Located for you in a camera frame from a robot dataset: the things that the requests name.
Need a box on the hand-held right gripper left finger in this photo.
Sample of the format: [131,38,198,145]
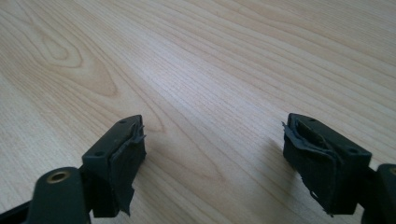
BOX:
[81,114,148,218]

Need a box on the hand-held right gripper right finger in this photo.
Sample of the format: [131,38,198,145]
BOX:
[281,112,373,217]

